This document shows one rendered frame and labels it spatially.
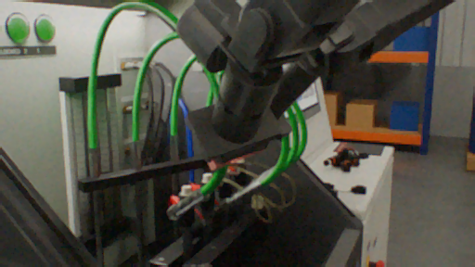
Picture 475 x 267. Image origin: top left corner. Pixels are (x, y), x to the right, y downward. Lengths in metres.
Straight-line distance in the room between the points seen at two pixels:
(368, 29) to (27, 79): 0.59
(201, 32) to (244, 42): 0.08
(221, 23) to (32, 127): 0.53
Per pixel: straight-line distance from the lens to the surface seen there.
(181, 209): 0.69
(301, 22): 0.40
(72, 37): 0.99
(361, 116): 6.18
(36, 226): 0.53
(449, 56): 7.19
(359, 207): 1.12
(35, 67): 0.92
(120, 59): 1.09
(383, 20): 0.68
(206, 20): 0.49
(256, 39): 0.41
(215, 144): 0.53
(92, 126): 0.90
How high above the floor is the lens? 1.36
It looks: 11 degrees down
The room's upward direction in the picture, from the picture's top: straight up
